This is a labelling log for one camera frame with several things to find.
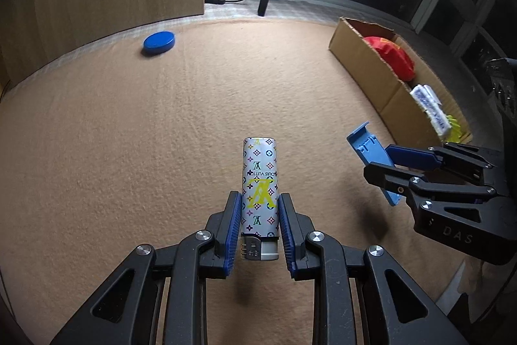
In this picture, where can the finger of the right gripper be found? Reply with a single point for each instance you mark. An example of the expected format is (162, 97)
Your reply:
(459, 159)
(463, 184)

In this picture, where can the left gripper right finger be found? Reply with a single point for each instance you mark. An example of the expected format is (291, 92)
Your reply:
(294, 227)

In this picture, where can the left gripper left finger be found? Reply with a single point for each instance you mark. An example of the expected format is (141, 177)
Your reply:
(219, 259)

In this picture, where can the white patterned lighter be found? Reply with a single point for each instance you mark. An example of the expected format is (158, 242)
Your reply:
(260, 195)

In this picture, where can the red drawstring bag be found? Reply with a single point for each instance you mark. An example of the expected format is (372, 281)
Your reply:
(396, 58)

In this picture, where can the blue round lid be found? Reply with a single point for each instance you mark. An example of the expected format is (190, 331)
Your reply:
(158, 43)

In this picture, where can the yellow item in box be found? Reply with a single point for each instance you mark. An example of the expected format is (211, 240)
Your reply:
(455, 133)

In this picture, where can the cardboard box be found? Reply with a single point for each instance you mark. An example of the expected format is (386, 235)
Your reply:
(406, 121)

